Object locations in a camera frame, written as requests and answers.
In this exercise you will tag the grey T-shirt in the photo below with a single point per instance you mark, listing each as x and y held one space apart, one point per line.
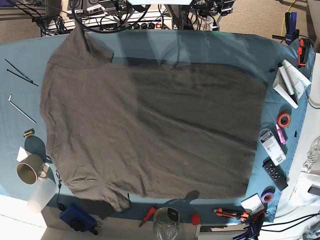
156 131

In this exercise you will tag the clear glass jar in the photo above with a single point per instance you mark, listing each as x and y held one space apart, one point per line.
166 223

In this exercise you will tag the small red cube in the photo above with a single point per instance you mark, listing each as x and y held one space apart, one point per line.
195 219

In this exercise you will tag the white packaged box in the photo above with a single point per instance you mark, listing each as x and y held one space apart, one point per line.
271 146

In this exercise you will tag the orange black utility knife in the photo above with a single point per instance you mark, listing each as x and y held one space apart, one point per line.
233 214

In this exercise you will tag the purple glue tube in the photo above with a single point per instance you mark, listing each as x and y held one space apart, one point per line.
280 134

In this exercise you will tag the red tape roll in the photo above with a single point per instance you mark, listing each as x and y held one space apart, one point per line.
283 119

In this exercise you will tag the white small card box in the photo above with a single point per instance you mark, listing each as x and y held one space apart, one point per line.
253 204

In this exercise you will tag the black remote control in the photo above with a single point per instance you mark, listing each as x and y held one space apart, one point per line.
276 174

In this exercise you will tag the blue clamp block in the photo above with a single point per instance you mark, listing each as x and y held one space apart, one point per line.
78 219

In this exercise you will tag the small brass battery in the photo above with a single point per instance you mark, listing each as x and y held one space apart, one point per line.
28 133

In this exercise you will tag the purple tape roll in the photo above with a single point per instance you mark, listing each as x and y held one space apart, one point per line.
267 196

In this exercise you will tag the rolled white paper sheets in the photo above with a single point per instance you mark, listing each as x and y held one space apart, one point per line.
290 83

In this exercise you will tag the olive ceramic mug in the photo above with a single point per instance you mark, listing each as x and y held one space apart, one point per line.
31 169

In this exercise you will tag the white paper slip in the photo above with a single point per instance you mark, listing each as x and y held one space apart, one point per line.
22 154

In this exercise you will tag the blue table cloth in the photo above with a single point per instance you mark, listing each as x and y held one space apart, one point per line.
23 63

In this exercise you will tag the blue clamp bottom right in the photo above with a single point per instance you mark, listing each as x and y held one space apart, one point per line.
253 230

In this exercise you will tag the silver hex key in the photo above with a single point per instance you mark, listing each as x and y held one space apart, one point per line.
20 110

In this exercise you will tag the blue bar clamp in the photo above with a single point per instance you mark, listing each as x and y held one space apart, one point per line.
292 33

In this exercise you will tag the red black clamp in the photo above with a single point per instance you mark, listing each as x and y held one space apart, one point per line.
303 52

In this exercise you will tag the red handled screwdriver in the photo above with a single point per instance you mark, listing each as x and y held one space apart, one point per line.
149 214

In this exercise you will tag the black cable tie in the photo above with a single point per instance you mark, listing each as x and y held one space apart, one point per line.
21 77
20 72

